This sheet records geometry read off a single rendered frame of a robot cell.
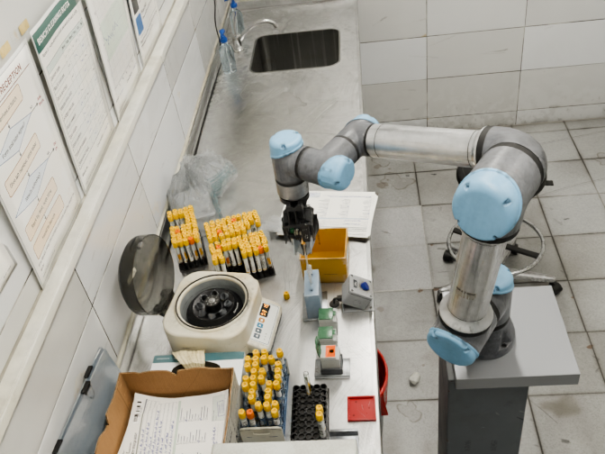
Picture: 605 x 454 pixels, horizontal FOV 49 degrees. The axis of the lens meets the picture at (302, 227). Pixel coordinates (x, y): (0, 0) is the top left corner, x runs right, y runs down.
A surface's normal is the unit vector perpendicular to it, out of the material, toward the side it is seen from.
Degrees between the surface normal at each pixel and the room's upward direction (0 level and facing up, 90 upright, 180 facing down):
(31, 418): 90
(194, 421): 1
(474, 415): 90
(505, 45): 90
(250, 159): 0
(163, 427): 1
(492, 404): 90
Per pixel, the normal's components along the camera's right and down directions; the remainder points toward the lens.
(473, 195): -0.57, 0.51
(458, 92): -0.04, 0.65
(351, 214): -0.13, -0.75
